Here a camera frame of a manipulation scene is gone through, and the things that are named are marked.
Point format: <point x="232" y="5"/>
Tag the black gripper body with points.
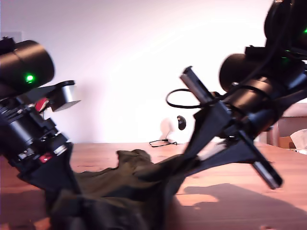
<point x="251" y="105"/>
<point x="28" y="136"/>

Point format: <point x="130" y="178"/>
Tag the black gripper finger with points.
<point x="208" y="124"/>
<point x="230" y="155"/>
<point x="45" y="177"/>
<point x="68" y="165"/>

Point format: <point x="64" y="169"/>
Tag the dark olive underwear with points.
<point x="120" y="182"/>

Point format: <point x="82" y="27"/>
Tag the red chopstick packet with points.
<point x="40" y="104"/>

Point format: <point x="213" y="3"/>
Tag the wooden chair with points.
<point x="274" y="137"/>

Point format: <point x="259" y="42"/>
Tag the small cardboard box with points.
<point x="284" y="142"/>

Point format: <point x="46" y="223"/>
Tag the white tissue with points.
<point x="299" y="139"/>

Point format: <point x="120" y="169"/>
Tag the white round security camera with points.
<point x="181" y="122"/>

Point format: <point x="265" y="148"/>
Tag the arm grey camera box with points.
<point x="195" y="83"/>
<point x="68" y="95"/>

